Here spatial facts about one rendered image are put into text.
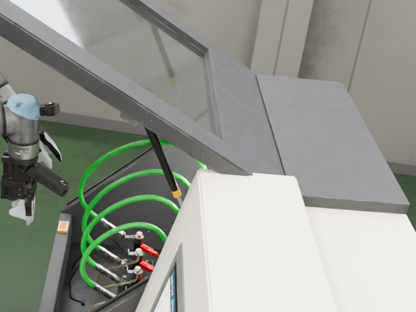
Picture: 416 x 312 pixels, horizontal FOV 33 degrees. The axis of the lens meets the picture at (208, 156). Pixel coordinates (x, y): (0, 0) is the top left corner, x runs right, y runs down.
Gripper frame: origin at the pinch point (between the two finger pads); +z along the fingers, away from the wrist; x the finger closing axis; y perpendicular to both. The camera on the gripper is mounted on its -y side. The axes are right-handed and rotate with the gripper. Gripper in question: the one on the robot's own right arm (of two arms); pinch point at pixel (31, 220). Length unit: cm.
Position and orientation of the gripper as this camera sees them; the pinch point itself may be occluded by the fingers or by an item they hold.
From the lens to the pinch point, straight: 192.2
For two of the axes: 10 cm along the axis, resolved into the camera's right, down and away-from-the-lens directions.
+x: 0.6, 4.9, -8.7
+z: -1.3, 8.7, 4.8
